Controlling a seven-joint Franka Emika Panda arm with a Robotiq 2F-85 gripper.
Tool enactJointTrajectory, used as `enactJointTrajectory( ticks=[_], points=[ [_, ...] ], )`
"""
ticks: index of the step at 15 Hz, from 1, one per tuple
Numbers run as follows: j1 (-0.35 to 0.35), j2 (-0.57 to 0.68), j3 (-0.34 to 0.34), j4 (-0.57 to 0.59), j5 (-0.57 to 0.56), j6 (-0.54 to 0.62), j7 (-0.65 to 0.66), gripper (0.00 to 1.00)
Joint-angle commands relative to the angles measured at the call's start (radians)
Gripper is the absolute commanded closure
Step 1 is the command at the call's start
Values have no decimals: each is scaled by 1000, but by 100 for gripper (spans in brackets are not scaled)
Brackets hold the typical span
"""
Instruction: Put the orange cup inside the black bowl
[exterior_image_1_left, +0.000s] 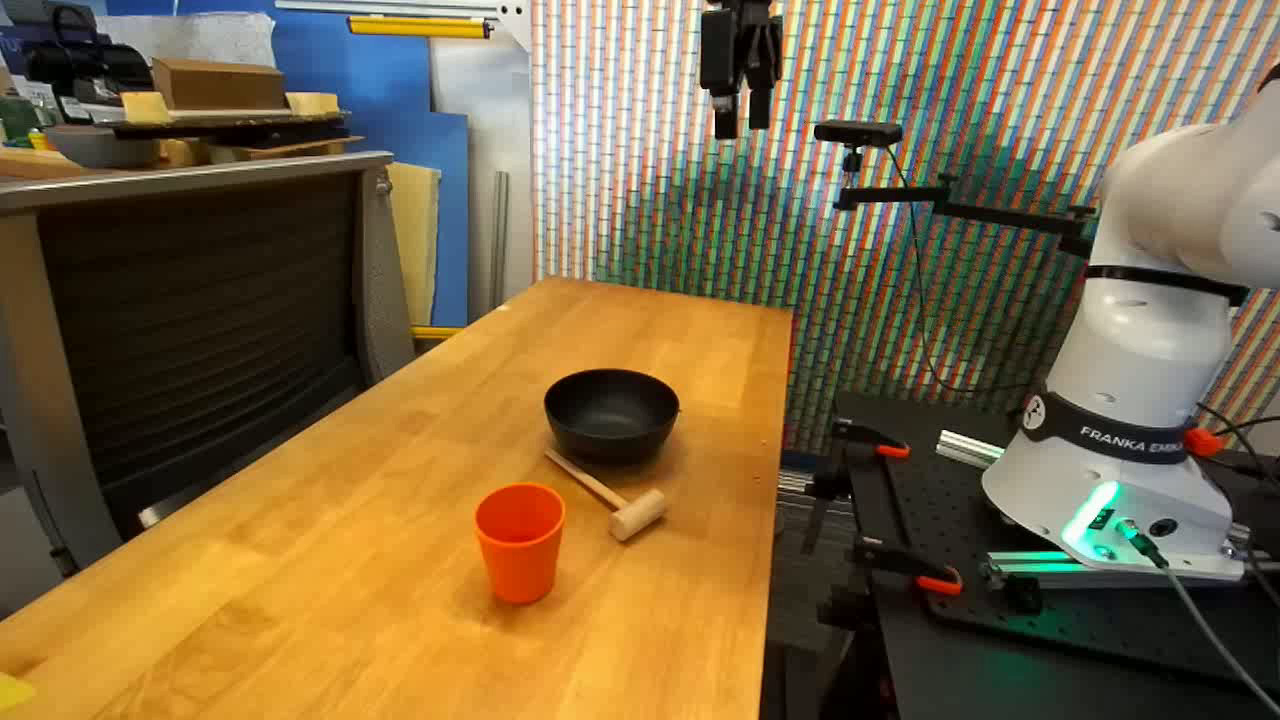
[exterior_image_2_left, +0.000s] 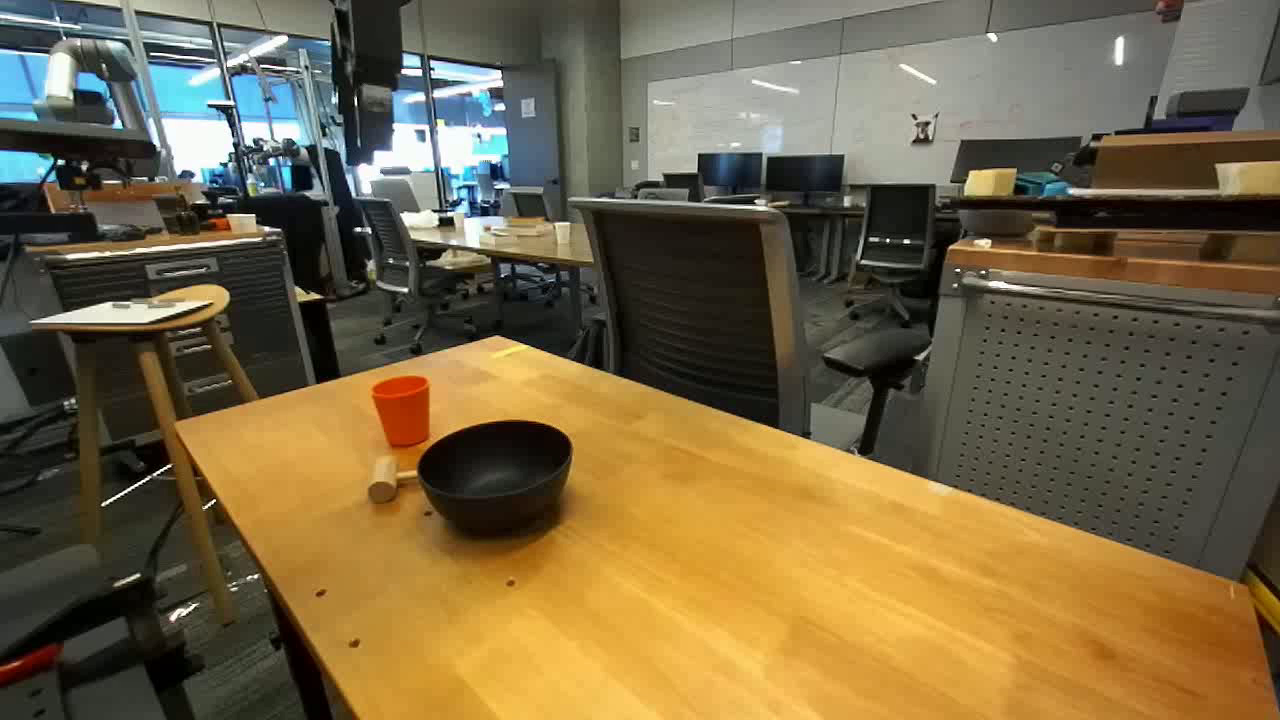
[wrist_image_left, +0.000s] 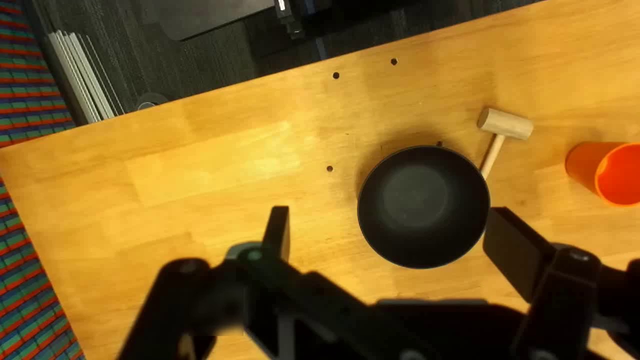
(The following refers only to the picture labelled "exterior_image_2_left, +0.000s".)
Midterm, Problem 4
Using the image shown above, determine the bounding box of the orange plastic cup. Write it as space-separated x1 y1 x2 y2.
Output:
370 375 426 447

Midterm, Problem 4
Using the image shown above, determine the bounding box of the black bowl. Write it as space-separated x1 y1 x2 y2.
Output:
414 419 571 535

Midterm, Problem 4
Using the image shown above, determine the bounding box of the long wooden office table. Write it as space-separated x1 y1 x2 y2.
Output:
403 212 590 267

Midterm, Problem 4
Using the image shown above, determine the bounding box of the black computer monitor left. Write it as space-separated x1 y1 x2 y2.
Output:
695 151 763 198

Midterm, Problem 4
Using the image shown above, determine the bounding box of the black computer monitor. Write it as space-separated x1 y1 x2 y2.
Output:
695 151 763 198
763 156 843 204

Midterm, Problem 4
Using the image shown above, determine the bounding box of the black computer monitor right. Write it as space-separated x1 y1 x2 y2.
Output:
763 156 843 204

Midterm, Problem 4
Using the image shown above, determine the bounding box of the small wooden mallet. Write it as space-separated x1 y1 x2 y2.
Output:
367 455 411 506

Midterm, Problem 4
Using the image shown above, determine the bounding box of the black office chair background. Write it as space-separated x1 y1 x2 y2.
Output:
849 185 936 326

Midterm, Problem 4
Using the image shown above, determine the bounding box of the grey perforated cart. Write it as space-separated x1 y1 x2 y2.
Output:
923 240 1280 577

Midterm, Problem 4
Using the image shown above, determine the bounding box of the round wooden stool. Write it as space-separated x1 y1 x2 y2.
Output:
34 285 256 623

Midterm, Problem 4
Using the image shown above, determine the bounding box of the wooden box on cart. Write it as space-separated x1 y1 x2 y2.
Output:
1092 134 1280 189

